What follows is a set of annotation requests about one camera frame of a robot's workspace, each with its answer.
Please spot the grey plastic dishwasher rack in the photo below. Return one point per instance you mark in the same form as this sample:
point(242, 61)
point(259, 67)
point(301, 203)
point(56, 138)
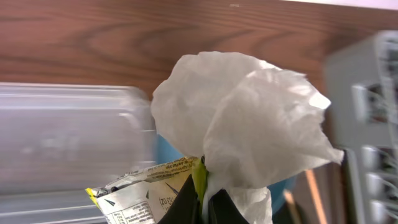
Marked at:
point(361, 82)

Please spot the white napkin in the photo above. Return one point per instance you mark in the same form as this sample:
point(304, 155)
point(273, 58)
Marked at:
point(253, 123)

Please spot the dark blue bowl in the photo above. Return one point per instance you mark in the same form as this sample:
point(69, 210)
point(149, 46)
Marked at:
point(165, 152)

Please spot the wooden chopstick left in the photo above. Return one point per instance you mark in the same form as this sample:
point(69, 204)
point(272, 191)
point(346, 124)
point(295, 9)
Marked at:
point(289, 199)

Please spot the yellow white snack wrapper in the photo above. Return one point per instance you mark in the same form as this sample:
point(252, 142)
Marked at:
point(145, 196)

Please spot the wooden chopstick right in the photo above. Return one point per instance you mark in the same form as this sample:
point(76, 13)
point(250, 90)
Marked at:
point(315, 193)

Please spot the wooden chopstick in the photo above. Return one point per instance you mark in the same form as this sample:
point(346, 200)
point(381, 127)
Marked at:
point(289, 199)
point(315, 193)

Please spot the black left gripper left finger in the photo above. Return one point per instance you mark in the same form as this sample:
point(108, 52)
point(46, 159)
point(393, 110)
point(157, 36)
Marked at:
point(185, 208)

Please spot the clear plastic bin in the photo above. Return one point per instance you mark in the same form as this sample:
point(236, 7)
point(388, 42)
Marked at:
point(58, 140)

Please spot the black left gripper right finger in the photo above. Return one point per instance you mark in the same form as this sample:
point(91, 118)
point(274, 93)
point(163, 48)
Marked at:
point(222, 210)

